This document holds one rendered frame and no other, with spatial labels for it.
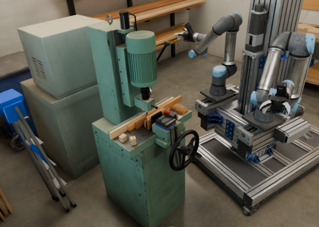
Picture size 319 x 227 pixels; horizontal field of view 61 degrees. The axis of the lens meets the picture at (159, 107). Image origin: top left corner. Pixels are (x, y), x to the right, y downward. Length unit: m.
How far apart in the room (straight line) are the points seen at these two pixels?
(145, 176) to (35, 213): 1.20
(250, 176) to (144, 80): 1.34
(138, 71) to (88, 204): 1.43
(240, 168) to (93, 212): 1.35
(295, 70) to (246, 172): 1.05
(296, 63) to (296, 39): 0.15
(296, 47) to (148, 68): 0.89
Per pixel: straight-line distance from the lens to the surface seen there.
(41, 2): 3.78
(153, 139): 1.76
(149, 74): 1.65
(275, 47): 1.82
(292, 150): 2.90
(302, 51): 1.83
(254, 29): 2.05
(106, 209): 2.55
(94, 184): 2.77
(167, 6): 4.49
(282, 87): 1.48
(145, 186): 1.94
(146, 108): 1.78
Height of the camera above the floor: 1.96
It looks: 31 degrees down
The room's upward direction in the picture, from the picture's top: 3 degrees counter-clockwise
